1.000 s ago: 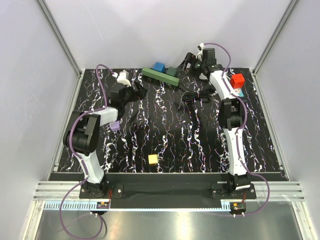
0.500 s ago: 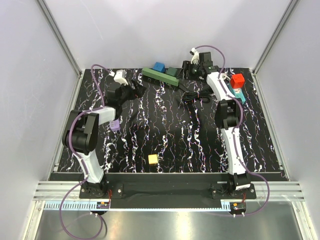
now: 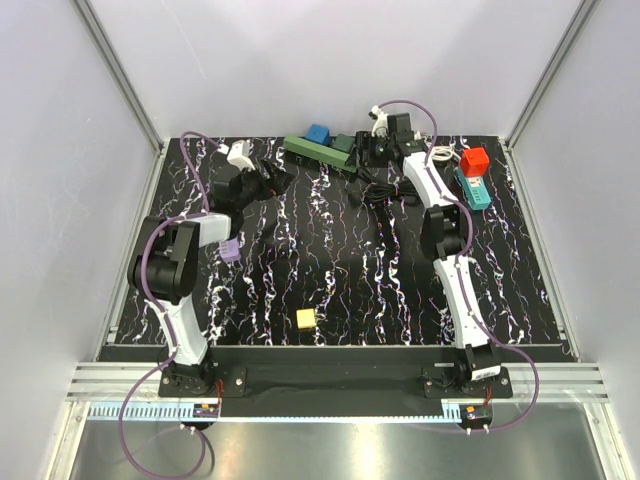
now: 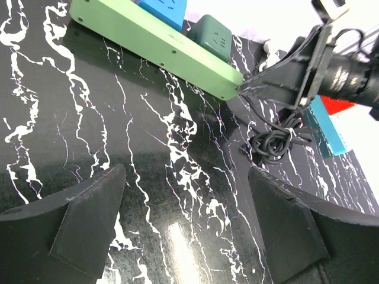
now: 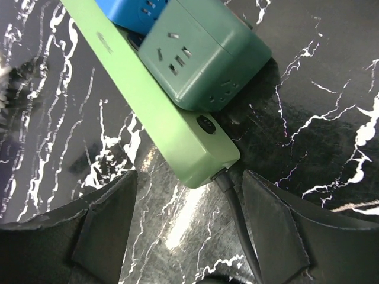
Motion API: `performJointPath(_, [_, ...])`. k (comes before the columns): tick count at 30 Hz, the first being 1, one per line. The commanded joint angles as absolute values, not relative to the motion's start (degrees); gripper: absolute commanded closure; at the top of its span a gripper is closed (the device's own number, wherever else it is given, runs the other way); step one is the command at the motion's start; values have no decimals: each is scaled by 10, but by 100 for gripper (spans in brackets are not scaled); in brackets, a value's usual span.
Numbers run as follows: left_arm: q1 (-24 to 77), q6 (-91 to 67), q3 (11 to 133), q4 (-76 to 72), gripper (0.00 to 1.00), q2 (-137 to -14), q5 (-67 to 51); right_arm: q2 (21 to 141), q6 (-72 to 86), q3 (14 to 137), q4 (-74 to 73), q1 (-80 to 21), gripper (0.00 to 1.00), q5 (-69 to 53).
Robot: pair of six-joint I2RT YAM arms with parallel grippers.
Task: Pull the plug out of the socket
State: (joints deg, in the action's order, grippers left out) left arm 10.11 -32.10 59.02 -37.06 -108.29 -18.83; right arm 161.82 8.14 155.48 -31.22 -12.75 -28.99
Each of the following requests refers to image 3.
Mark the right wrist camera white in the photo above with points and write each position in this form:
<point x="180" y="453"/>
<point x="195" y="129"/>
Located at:
<point x="380" y="126"/>

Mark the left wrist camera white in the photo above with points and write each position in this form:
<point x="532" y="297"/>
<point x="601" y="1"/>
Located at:
<point x="236" y="158"/>

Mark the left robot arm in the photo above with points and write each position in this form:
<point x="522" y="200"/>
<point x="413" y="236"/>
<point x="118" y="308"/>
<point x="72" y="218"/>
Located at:
<point x="164" y="267"/>

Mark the red cube plug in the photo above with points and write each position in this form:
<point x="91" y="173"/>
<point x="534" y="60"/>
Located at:
<point x="474" y="162"/>

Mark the green power strip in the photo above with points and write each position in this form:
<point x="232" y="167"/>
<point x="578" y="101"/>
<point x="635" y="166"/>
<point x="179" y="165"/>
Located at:
<point x="321" y="153"/>

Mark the purple power strip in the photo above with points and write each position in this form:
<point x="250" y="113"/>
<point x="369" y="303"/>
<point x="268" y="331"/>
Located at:
<point x="229" y="250"/>

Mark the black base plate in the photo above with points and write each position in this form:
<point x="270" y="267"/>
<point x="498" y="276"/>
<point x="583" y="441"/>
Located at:
<point x="321" y="381"/>

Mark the aluminium frame rail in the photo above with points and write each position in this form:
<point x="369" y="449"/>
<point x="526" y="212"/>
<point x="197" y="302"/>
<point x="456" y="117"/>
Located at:
<point x="122" y="390"/>

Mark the yellow cube plug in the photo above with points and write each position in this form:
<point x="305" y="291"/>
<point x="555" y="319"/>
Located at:
<point x="306" y="319"/>

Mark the blue cube plug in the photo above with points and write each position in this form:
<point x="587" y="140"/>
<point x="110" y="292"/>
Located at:
<point x="318" y="134"/>

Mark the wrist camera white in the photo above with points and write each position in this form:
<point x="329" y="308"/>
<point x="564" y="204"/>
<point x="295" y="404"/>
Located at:
<point x="236" y="158"/>
<point x="380" y="126"/>

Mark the black marbled mat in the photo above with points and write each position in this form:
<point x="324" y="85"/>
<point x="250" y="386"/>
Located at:
<point x="360" y="266"/>

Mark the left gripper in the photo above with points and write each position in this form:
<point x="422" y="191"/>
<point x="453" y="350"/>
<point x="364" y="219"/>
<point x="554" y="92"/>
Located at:
<point x="277" y="183"/>

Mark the dark green cube plug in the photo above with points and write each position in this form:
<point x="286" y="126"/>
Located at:
<point x="343" y="143"/>

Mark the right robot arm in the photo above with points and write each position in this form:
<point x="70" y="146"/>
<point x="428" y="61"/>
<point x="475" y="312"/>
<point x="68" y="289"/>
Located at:
<point x="445" y="241"/>

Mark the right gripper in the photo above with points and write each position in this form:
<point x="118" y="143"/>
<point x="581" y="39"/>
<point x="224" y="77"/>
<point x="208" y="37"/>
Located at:
<point x="364" y="141"/>

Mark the teal power strip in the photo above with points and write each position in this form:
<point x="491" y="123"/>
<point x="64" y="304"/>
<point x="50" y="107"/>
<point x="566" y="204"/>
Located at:
<point x="475" y="191"/>

